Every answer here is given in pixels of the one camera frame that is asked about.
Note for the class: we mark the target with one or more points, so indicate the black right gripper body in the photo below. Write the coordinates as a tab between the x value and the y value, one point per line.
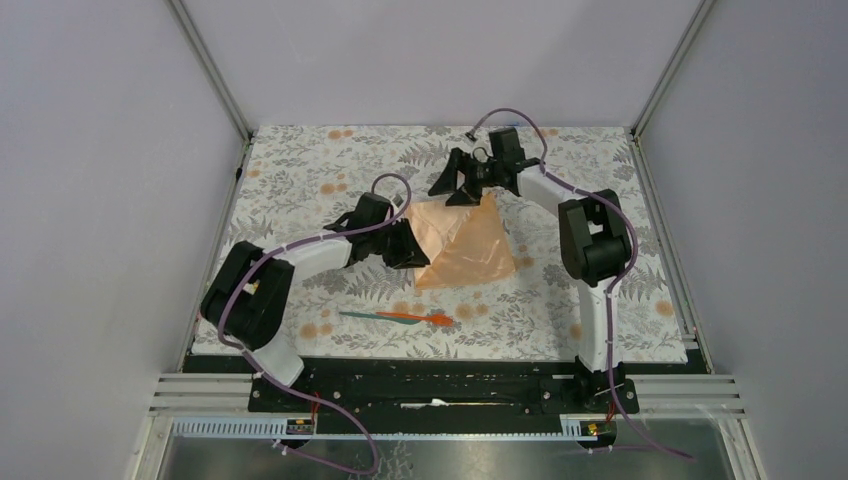
476	176

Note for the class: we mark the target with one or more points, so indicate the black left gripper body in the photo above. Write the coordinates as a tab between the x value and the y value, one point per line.
393	243

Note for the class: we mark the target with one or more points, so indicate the orange cloth napkin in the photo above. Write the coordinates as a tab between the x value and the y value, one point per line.
466	246

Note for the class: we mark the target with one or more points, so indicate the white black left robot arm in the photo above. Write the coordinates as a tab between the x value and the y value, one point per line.
247	299

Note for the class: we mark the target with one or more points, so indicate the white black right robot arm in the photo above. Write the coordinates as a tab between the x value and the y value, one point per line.
594	237

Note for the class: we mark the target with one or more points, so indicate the teal plastic knife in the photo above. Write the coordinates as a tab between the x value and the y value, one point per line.
374	316

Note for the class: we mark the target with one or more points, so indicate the orange plastic fork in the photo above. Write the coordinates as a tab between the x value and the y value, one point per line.
440	320

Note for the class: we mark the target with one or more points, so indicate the floral patterned tablecloth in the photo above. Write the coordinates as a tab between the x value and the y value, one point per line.
299	179

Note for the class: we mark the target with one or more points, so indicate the right aluminium frame post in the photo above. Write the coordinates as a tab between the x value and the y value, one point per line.
669	72

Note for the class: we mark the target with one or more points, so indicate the aluminium frame post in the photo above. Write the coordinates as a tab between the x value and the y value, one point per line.
669	72
196	43

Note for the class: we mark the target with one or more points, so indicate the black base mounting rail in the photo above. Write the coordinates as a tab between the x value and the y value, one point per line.
452	396

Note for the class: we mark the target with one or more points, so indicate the left aluminium frame post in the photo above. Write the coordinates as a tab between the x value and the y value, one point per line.
196	43

